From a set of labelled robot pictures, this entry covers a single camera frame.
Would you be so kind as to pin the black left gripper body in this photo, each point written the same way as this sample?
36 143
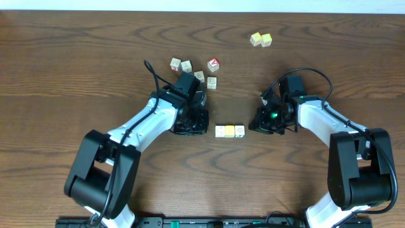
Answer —
197 120

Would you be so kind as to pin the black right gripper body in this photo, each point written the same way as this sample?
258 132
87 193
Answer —
272 121

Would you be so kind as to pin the green Z cat block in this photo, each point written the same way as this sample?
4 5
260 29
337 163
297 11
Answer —
219 131

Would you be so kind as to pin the yellow M airplane block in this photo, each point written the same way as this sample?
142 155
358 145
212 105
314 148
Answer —
239 131

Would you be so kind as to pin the yellow K block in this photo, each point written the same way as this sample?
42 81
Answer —
229 131

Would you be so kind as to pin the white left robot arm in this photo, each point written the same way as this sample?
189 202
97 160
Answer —
103 173

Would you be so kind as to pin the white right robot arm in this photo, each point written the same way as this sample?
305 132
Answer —
360 161

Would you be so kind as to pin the cream block with brown print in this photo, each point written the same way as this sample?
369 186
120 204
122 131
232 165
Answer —
211 82

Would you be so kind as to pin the cream block animal print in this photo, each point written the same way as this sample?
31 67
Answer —
200 75

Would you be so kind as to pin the cream block letter print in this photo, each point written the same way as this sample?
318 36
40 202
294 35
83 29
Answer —
186 66

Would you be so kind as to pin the cream block red side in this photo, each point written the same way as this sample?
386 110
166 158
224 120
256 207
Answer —
175 64

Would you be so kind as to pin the red A block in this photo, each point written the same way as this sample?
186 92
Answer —
213 64

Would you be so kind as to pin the yellow block far corner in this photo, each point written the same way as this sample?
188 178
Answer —
266 40

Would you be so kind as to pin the cream block near yellow block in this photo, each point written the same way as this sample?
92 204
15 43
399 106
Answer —
256 39

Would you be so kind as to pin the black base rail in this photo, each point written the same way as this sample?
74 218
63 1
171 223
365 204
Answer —
150 222

